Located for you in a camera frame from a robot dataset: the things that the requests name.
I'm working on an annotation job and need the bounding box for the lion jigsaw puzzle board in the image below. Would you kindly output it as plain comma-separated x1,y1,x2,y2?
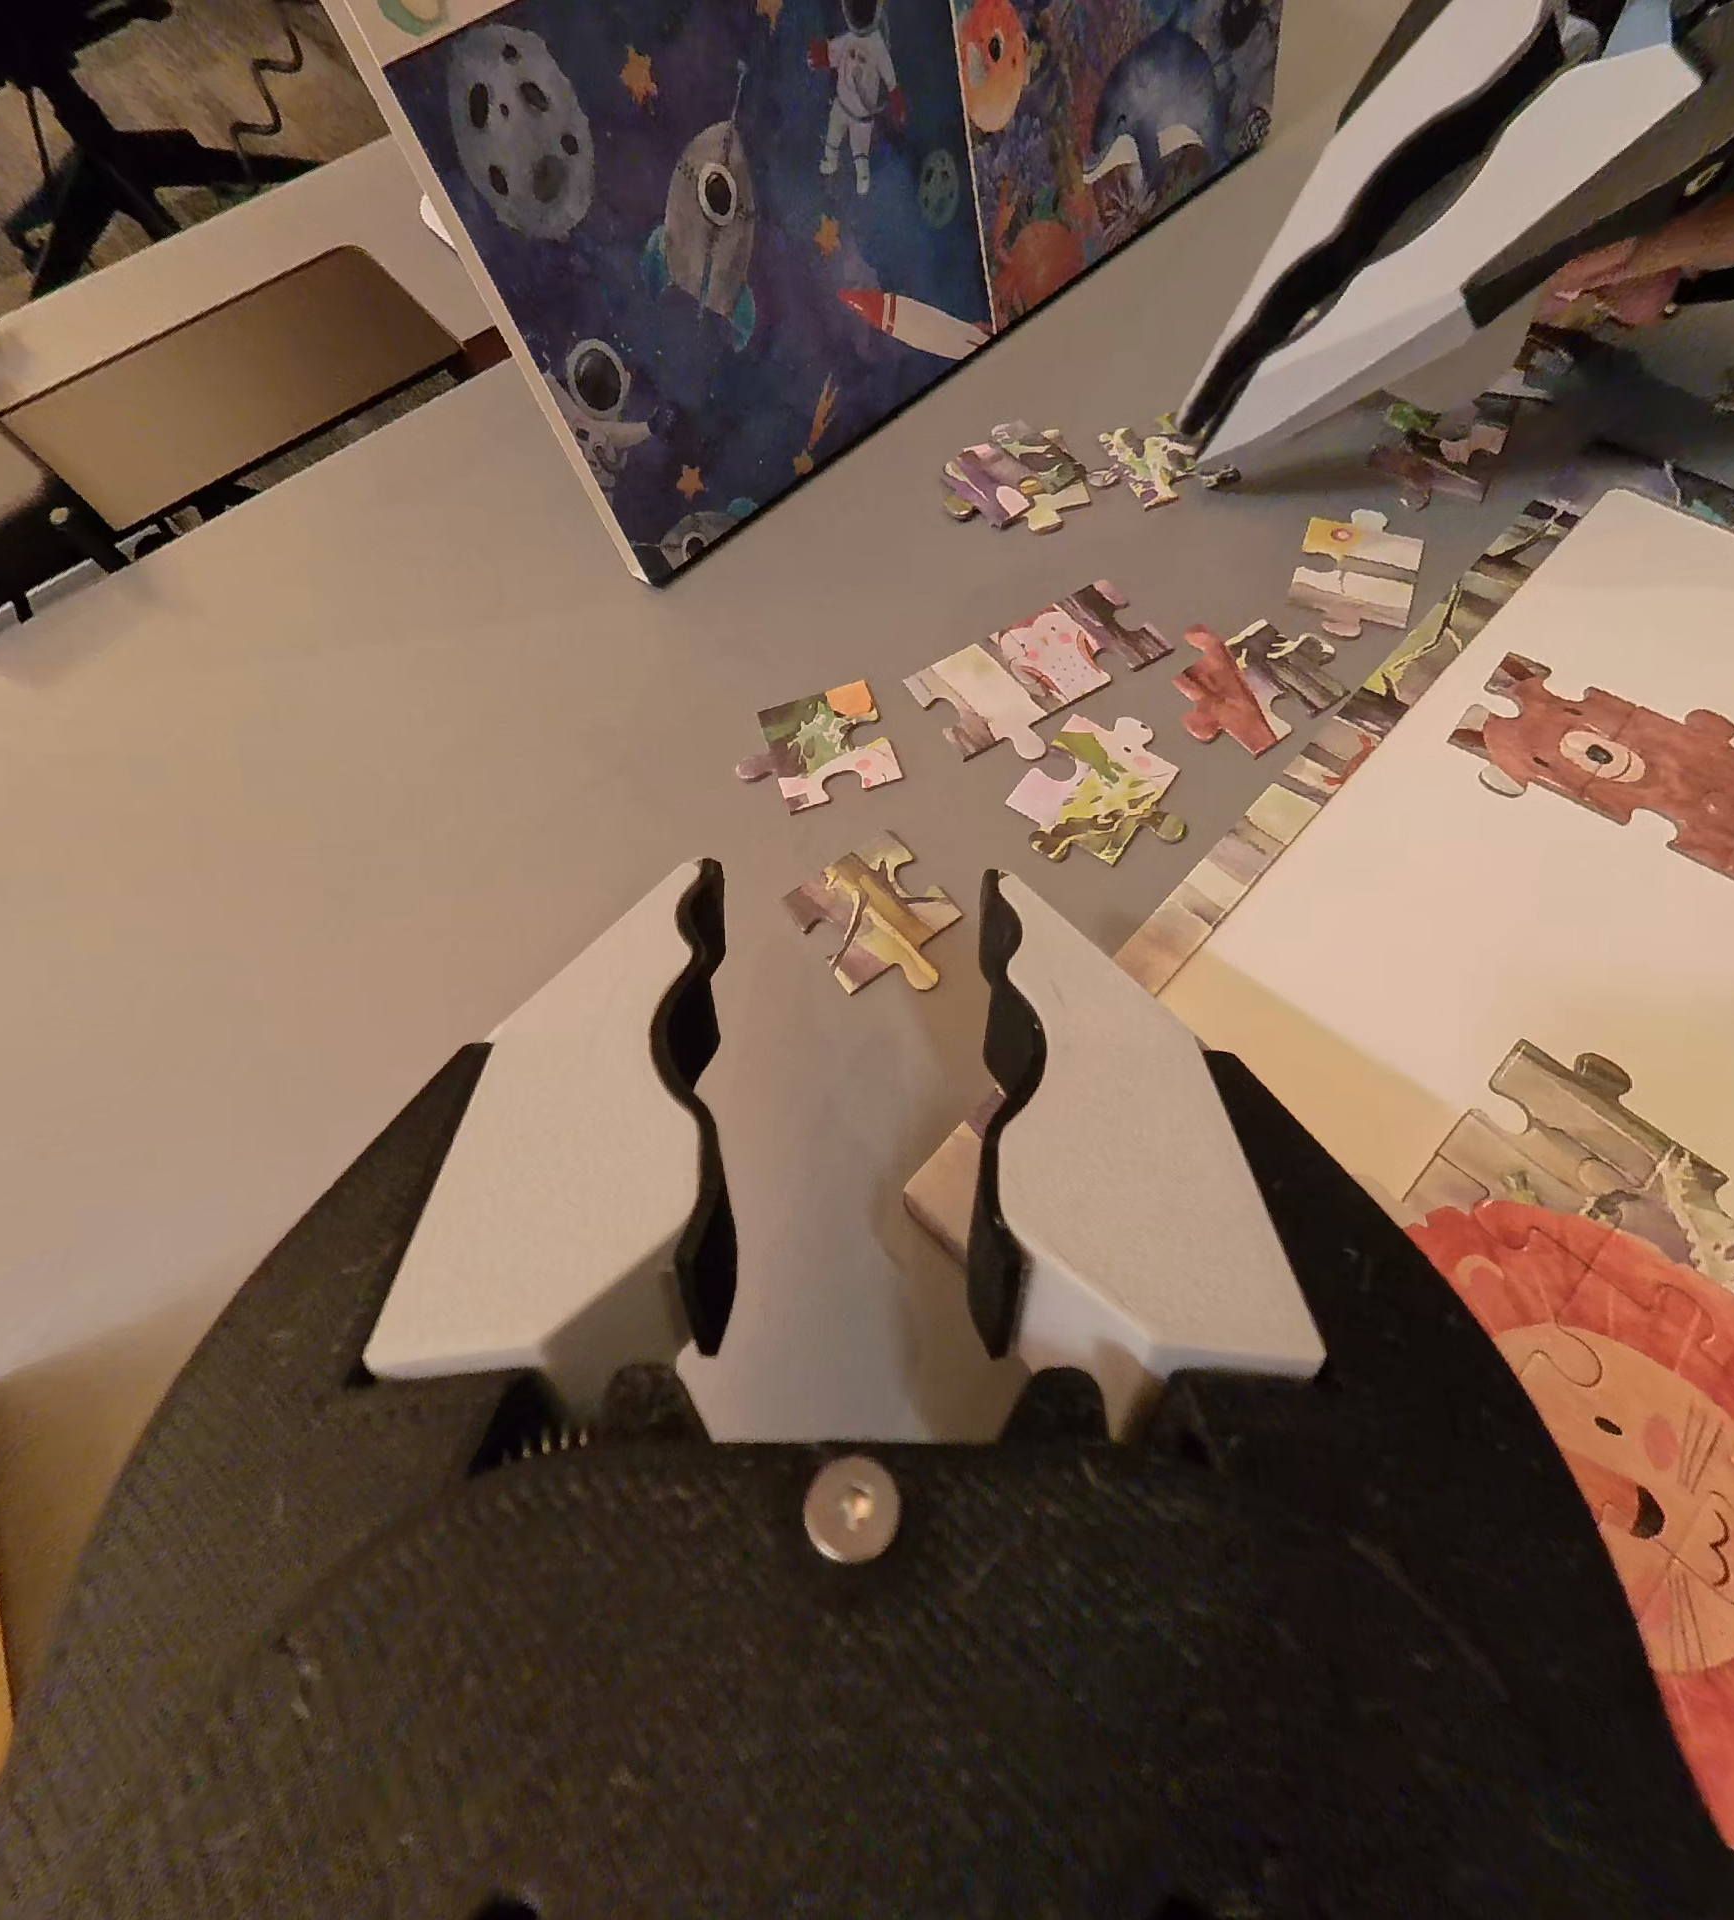
904,488,1734,1920

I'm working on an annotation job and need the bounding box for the person's right hand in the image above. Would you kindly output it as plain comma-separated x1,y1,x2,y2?
1547,155,1734,305

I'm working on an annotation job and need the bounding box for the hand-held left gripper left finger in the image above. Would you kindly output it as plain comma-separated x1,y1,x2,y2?
358,857,740,1386

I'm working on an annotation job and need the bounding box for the black office chair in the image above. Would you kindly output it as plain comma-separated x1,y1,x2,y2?
0,0,344,279

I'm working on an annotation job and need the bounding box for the orange corner puzzle piece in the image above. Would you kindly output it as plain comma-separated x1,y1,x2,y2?
736,682,904,817

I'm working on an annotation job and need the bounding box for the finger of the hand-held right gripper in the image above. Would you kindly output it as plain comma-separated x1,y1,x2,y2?
1176,0,1553,440
1197,43,1712,468

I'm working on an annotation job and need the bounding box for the space print puzzle box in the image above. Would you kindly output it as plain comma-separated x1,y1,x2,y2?
319,0,1286,588

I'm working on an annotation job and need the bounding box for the tree branch puzzle piece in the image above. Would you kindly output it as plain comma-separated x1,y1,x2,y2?
782,833,964,996

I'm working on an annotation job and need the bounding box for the dark green white puzzle piece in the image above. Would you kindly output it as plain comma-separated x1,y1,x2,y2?
1099,421,1243,512

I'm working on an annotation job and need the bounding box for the joined brown bear puzzle section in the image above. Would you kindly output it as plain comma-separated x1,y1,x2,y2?
1453,652,1734,940

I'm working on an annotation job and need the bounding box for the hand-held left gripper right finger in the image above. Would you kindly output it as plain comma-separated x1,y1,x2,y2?
968,868,1332,1437

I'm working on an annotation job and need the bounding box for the pile of puzzle pieces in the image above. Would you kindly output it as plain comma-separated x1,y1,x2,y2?
901,225,1734,873

